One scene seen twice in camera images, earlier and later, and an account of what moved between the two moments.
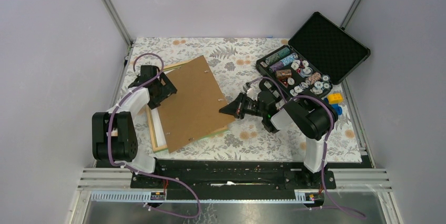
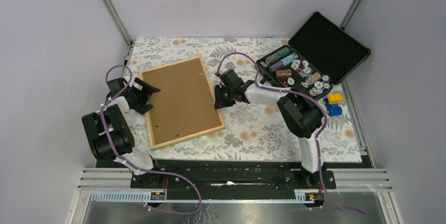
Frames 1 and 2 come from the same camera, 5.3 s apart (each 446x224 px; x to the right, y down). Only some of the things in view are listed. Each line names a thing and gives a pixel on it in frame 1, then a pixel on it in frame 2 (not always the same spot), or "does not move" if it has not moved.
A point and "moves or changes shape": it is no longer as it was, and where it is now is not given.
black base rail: [233, 174] does not move
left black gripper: [167, 89] -> [142, 107]
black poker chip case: [320, 55] does not move
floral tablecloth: [342, 143] does not move
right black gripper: [233, 108] -> [219, 102]
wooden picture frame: [151, 122] moves or changes shape
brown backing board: [193, 112] moves or changes shape
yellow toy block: [335, 98] does not move
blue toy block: [337, 108] does not move
